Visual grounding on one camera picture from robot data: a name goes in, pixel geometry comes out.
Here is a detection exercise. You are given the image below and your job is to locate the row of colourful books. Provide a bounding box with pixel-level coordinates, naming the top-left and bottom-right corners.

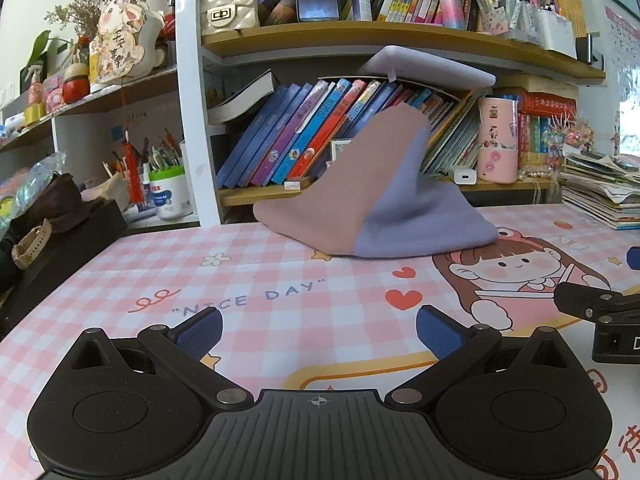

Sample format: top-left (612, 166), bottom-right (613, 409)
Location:
top-left (216, 0), bottom-right (588, 190)

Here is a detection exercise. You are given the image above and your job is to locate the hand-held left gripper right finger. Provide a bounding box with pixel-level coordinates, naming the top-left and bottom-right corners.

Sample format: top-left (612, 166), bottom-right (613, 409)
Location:
top-left (385, 303), bottom-right (576, 411)

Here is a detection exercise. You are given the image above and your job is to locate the purple and mauve sweater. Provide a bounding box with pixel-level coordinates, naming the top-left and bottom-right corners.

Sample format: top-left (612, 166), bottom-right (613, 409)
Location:
top-left (252, 105), bottom-right (500, 260)

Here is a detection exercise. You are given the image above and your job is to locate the brown cloth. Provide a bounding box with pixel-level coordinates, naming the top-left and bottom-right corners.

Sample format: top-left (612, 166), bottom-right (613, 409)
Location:
top-left (10, 172), bottom-right (92, 235)

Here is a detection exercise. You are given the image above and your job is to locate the cream quilted handbag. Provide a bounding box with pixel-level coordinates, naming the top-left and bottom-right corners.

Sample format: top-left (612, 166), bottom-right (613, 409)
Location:
top-left (200, 0), bottom-right (260, 36)

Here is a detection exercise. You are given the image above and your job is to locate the bunch of coloured pencils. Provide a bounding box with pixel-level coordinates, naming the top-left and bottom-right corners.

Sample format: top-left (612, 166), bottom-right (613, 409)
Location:
top-left (142, 129), bottom-right (184, 172)

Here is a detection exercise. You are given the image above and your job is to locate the green leafy plant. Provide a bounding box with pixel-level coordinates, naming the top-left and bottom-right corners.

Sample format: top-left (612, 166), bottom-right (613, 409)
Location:
top-left (24, 29), bottom-right (77, 67)

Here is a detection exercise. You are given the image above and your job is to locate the white wall chart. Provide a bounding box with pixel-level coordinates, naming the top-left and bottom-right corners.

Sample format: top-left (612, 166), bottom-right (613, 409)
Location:
top-left (602, 4), bottom-right (640, 153)

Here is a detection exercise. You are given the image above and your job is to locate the pile of dark clothes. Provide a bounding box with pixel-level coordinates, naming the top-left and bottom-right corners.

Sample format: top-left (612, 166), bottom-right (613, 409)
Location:
top-left (0, 199), bottom-right (129, 337)

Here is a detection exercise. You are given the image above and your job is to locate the pink patterned tumbler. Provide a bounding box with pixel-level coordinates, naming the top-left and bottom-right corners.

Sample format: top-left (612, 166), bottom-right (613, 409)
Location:
top-left (477, 97), bottom-right (520, 185)

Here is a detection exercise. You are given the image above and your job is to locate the dried flower bunch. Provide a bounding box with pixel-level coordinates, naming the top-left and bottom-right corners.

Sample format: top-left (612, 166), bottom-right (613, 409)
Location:
top-left (46, 0), bottom-right (102, 42)

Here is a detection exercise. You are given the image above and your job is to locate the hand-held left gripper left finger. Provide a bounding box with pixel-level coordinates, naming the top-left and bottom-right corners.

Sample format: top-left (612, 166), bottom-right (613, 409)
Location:
top-left (67, 305), bottom-right (254, 411)

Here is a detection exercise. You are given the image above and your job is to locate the rabbit paper decoration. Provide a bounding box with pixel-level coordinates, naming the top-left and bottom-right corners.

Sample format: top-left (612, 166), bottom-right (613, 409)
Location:
top-left (94, 0), bottom-right (152, 84)

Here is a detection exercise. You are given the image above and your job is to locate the red tassel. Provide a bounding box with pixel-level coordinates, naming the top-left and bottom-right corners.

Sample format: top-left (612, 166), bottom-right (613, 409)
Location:
top-left (122, 129), bottom-right (144, 209)

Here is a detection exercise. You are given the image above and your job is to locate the green and white jar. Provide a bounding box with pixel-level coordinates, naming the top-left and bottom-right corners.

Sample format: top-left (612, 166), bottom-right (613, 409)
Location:
top-left (148, 166), bottom-right (194, 221)

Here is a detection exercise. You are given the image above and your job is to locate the pink checked cartoon desk mat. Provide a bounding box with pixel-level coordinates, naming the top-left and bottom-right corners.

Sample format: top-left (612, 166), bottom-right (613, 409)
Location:
top-left (0, 202), bottom-right (640, 480)

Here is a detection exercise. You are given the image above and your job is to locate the stack of magazines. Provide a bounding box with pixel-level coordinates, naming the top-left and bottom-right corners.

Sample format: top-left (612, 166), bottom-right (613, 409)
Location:
top-left (559, 147), bottom-right (640, 232)

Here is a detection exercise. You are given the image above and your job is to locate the red round doll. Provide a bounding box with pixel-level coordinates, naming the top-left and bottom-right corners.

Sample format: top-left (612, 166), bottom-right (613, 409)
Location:
top-left (62, 52), bottom-right (91, 104)

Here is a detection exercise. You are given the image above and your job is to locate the pink spray bottle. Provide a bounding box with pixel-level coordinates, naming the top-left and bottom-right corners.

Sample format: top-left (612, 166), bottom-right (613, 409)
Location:
top-left (27, 65), bottom-right (49, 109)

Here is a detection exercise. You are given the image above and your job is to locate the wooden and white bookshelf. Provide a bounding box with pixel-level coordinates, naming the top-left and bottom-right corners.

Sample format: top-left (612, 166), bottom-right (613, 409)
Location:
top-left (0, 0), bottom-right (609, 227)

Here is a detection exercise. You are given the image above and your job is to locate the thick black book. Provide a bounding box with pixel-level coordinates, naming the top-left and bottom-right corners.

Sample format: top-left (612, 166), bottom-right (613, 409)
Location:
top-left (207, 70), bottom-right (281, 125)

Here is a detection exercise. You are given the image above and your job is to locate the colourful bead ornament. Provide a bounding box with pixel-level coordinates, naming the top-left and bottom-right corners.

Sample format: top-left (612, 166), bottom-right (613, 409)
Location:
top-left (542, 114), bottom-right (596, 152)

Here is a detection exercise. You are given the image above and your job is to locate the white pen holder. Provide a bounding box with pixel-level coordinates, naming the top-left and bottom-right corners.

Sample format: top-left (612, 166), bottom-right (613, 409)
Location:
top-left (536, 6), bottom-right (579, 59)

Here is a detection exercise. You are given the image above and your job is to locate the beige wristwatch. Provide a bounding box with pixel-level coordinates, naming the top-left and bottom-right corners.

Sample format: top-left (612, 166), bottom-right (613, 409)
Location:
top-left (12, 219), bottom-right (54, 269)

